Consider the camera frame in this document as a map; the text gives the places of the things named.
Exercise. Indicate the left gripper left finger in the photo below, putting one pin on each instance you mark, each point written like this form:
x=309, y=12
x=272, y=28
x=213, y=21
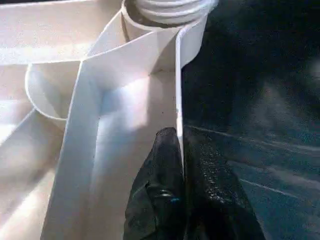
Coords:
x=160, y=187

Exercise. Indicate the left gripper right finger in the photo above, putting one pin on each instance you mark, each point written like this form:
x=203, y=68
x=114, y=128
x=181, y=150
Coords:
x=212, y=200

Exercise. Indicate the white plastic table top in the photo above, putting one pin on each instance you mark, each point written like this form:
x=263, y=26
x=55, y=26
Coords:
x=75, y=125

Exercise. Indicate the white plastic table leg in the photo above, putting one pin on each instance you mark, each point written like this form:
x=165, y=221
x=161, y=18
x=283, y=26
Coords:
x=172, y=10

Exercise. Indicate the black mat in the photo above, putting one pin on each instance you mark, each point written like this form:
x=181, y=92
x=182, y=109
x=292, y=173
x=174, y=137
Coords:
x=250, y=100

